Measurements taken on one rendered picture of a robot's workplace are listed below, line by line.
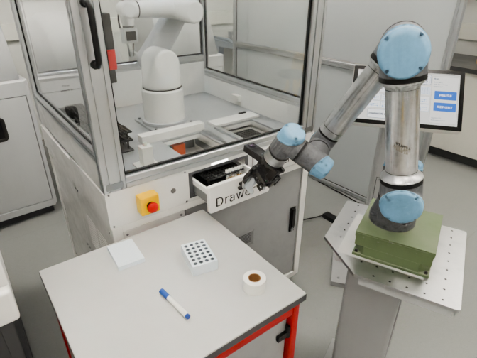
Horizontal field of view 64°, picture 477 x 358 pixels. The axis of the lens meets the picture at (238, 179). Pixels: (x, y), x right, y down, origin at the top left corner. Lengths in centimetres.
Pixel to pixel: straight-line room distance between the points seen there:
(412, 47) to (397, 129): 21
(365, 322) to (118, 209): 100
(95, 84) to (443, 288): 121
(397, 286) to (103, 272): 92
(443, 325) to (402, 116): 151
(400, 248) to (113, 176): 96
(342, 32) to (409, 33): 207
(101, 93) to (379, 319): 123
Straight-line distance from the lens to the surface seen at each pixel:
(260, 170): 129
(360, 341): 167
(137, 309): 117
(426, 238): 137
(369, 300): 152
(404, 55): 101
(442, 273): 142
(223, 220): 171
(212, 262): 124
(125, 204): 140
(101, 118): 126
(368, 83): 119
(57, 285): 132
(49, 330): 229
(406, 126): 108
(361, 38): 298
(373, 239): 132
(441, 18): 271
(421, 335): 228
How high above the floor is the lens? 159
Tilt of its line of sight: 28 degrees down
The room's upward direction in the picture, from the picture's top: straight up
